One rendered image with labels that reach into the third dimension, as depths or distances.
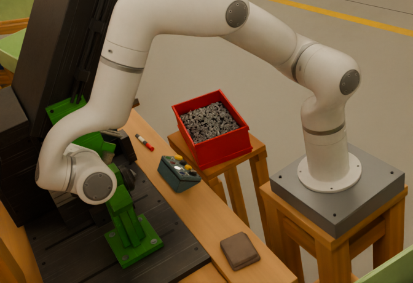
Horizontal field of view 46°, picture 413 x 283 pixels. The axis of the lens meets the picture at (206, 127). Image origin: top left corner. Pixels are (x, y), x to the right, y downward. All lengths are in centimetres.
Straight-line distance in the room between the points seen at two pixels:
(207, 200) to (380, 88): 228
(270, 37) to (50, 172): 55
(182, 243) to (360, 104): 225
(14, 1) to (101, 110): 333
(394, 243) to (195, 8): 107
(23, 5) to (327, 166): 326
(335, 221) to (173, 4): 74
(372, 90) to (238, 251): 243
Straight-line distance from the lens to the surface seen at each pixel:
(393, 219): 162
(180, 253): 139
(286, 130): 325
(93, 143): 152
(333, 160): 142
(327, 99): 123
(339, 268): 153
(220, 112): 193
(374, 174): 151
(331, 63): 121
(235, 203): 233
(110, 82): 97
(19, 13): 431
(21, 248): 167
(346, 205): 142
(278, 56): 116
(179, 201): 154
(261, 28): 110
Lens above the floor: 192
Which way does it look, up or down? 34 degrees down
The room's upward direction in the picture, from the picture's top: 14 degrees counter-clockwise
